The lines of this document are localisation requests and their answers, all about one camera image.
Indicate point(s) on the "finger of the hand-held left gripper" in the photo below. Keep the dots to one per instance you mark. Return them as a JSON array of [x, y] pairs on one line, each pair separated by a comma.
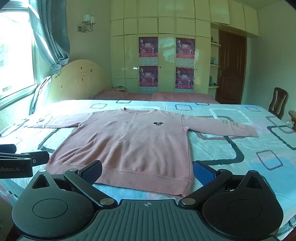
[[8, 148], [40, 158]]

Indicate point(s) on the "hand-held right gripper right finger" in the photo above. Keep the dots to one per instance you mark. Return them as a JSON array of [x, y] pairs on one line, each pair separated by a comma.
[[203, 172]]

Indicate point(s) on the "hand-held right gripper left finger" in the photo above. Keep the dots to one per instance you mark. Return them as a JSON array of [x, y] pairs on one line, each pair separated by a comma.
[[91, 172]]

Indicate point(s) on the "pink sweatshirt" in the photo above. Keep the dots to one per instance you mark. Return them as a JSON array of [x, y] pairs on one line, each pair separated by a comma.
[[129, 148]]

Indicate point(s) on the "patterned light blue bedsheet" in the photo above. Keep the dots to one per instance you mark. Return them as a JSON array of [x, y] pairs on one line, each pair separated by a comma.
[[242, 166]]

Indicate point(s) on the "cream wooden headboard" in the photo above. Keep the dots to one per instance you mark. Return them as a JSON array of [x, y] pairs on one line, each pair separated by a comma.
[[78, 81]]

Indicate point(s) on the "pink bed cover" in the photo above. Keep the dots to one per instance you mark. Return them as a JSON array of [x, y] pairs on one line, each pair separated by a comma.
[[161, 96]]

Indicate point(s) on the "stack of books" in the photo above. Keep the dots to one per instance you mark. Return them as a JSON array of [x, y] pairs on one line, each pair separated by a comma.
[[119, 88]]

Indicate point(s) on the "window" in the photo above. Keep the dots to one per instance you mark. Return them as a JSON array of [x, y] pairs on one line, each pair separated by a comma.
[[16, 58]]

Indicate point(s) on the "dark wooden chair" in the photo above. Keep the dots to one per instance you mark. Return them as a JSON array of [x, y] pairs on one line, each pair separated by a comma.
[[277, 102]]

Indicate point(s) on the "light wooden furniture piece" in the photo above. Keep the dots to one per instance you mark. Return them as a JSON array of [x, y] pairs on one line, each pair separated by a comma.
[[292, 120]]

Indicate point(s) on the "brown wooden door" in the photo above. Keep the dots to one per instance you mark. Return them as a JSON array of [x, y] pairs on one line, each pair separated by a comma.
[[231, 69]]

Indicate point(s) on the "cream corner shelf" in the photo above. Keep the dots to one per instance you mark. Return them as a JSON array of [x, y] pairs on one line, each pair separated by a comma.
[[215, 66]]

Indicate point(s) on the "blue grey curtain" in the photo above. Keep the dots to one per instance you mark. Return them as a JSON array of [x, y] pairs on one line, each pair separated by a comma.
[[49, 34]]

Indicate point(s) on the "cream glossy wardrobe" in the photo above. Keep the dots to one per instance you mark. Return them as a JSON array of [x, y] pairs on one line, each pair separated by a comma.
[[166, 23]]

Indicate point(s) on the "pink wall poster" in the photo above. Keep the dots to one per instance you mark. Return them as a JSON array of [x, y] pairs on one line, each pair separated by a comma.
[[149, 77], [184, 77], [148, 47], [185, 48]]

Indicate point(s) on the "wall lamp with two shades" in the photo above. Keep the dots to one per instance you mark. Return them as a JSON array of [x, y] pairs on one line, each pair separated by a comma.
[[87, 23]]

